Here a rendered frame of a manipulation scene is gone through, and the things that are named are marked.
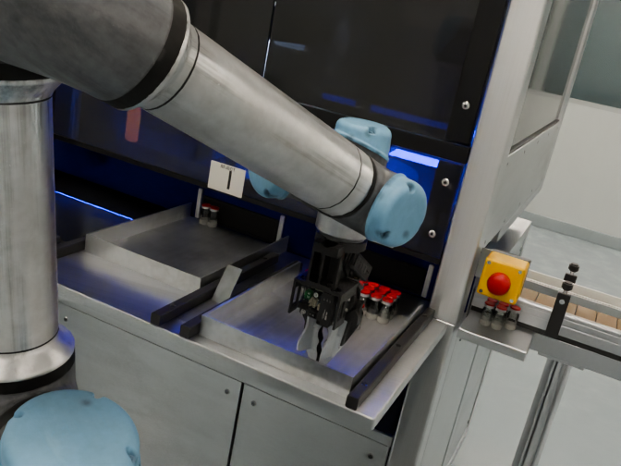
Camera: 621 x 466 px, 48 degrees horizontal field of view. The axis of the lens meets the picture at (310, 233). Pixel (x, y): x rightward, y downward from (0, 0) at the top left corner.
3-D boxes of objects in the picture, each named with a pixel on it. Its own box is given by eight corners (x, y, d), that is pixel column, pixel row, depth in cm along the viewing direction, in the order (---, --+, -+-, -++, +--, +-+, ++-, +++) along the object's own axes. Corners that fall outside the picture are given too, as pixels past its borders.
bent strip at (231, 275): (223, 293, 125) (227, 263, 123) (237, 299, 124) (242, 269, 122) (177, 319, 112) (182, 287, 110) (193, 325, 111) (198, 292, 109)
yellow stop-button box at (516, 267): (483, 282, 133) (493, 247, 131) (520, 294, 130) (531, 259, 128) (475, 293, 126) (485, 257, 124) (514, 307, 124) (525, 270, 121)
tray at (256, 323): (296, 276, 139) (299, 261, 138) (418, 322, 129) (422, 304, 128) (199, 335, 109) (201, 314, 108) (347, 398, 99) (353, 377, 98)
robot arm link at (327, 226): (334, 191, 97) (387, 208, 94) (327, 222, 98) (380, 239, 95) (310, 201, 90) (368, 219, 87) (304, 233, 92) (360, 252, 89)
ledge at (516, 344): (471, 313, 143) (474, 305, 142) (534, 335, 138) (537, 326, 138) (456, 337, 131) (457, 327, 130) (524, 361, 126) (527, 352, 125)
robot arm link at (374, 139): (319, 114, 88) (366, 116, 94) (303, 195, 92) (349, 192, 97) (361, 129, 83) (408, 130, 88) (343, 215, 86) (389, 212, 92)
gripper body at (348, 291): (285, 316, 94) (300, 234, 90) (311, 297, 102) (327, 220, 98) (334, 336, 92) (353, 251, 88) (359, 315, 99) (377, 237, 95)
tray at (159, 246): (188, 216, 161) (190, 202, 160) (286, 251, 152) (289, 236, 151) (84, 251, 131) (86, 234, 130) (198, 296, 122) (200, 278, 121)
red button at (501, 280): (487, 287, 126) (493, 266, 125) (508, 294, 125) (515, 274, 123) (482, 292, 123) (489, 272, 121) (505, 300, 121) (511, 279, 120)
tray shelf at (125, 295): (170, 217, 163) (171, 210, 163) (455, 319, 138) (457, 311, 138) (5, 271, 121) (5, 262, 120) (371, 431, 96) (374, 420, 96)
